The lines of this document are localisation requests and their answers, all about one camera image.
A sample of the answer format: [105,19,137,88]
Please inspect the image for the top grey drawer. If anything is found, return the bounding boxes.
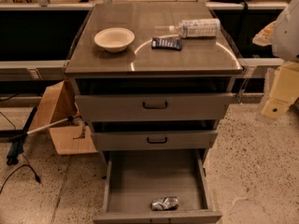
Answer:
[76,93,234,121]

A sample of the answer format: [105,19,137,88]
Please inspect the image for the bottom grey open drawer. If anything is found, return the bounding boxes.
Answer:
[93,149,221,224]

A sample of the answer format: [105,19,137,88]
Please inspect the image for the brown cardboard box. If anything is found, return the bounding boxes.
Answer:
[29,81,96,155]

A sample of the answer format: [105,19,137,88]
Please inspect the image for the black floor cable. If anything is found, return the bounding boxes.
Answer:
[0,152,42,195]

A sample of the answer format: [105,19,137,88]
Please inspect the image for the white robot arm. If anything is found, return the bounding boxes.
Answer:
[252,0,299,120]

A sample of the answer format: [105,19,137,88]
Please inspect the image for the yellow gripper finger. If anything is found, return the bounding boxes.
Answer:
[261,62,299,120]
[252,21,276,47]

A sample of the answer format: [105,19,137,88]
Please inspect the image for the white grabber stick tool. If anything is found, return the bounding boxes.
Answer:
[7,115,77,165]

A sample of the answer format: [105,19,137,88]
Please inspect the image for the silver redbull can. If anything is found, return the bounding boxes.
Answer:
[151,197,178,211]

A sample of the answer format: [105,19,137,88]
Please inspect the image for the middle grey drawer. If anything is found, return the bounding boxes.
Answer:
[92,130,217,151]

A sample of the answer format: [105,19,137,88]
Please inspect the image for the dark blue snack packet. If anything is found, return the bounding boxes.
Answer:
[151,37,182,50]

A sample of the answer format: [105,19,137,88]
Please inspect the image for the white bowl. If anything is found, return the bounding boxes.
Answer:
[93,27,135,53]

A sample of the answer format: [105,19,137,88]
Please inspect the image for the grey drawer cabinet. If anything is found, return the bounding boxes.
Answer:
[64,1,244,161]

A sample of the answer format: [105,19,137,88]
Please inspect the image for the clear plastic water bottle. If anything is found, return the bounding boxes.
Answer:
[168,19,221,38]

